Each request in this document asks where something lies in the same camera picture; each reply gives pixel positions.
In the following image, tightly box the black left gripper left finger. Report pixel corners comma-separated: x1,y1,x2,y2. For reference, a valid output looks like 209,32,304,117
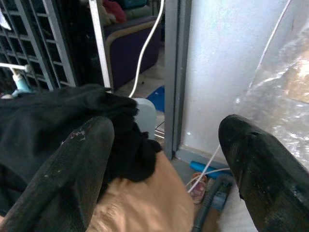
0,116,115,232

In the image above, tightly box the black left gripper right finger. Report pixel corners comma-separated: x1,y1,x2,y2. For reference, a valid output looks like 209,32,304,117
218,114,309,232

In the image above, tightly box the black cloth garment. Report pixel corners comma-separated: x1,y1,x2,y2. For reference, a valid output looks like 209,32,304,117
0,84,163,218

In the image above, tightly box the blue plastic tube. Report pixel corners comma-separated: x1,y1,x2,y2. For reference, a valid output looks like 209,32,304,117
190,160,234,178

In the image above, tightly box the tan cloth garment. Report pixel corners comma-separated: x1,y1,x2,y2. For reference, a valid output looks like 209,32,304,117
86,152,195,232

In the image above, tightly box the clear plastic sheet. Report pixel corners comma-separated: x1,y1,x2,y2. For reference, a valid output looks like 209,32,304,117
233,0,309,167

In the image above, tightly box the grey plastic container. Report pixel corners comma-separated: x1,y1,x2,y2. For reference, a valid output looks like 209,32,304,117
132,97,157,141

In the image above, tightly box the blue plastic dustpan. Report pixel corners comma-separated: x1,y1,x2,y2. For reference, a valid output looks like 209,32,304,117
146,86,166,109

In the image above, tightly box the white metal pole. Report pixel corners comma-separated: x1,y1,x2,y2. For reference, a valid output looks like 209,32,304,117
88,0,114,93

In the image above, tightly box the grey metal window grille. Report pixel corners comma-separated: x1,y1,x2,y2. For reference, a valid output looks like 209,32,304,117
0,0,78,94

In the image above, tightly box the dark purple sofa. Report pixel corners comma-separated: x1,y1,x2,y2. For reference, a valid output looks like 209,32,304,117
103,14,162,91

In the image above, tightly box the red stuffed toy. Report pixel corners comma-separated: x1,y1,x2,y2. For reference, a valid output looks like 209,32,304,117
97,0,127,25

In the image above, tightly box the thin white wire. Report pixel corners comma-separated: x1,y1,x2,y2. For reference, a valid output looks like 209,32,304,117
185,144,231,194

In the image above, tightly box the grey flexible hose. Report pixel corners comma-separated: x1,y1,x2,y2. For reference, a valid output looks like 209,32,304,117
193,174,234,232

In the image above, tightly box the grey metal door frame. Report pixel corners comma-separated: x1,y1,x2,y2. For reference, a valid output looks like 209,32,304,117
163,0,193,160

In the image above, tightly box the white cable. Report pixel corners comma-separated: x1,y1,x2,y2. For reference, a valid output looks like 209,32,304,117
128,0,166,98

